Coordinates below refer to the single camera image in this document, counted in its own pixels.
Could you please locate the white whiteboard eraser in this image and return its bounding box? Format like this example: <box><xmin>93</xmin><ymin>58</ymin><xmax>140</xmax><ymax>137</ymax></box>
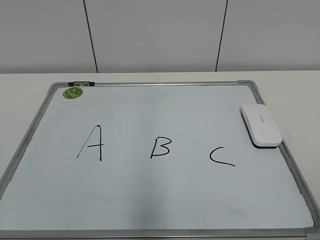
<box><xmin>240</xmin><ymin>103</ymin><xmax>283</xmax><ymax>149</ymax></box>

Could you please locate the round green magnet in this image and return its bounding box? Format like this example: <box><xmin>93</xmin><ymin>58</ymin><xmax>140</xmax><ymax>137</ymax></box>
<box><xmin>63</xmin><ymin>87</ymin><xmax>83</xmax><ymax>100</ymax></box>

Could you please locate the white board with grey frame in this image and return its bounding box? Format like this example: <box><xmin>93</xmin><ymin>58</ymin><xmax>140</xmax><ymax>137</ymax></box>
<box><xmin>0</xmin><ymin>80</ymin><xmax>320</xmax><ymax>239</ymax></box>

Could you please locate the black clip on board frame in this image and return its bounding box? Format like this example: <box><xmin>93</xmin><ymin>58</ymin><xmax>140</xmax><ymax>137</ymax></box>
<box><xmin>67</xmin><ymin>81</ymin><xmax>96</xmax><ymax>87</ymax></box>

